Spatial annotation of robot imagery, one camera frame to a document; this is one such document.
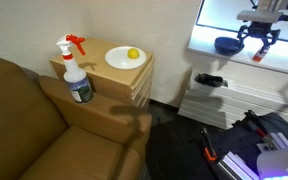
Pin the white window sill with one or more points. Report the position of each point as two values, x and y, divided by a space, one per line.
284 60

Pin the yellow lemon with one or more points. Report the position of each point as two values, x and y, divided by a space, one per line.
133 53

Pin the wooden drawer cabinet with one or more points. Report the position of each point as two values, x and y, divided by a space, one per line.
107 80

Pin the white round plate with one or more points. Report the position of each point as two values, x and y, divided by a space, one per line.
124 58

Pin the orange white pill bottle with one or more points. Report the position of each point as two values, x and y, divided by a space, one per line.
260 55

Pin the aluminium profile rail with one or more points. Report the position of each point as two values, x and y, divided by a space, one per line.
237 166
277 141

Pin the brown sofa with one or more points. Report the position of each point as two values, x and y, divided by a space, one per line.
34 133

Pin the black perforated base board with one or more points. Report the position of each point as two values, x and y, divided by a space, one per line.
237 140

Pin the spray bottle with red trigger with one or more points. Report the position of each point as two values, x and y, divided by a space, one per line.
79 80

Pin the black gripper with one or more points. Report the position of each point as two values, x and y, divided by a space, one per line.
259 29

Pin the wooden drawer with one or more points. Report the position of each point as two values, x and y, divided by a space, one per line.
143 78

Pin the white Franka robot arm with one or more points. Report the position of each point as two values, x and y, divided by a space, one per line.
277 163

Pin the black object on radiator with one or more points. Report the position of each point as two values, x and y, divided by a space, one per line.
209 80

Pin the dark blue bowl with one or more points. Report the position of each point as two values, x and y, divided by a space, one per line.
227 46

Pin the white wall radiator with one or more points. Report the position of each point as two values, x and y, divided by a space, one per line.
237 106

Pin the white window blind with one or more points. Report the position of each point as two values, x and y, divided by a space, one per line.
224 13

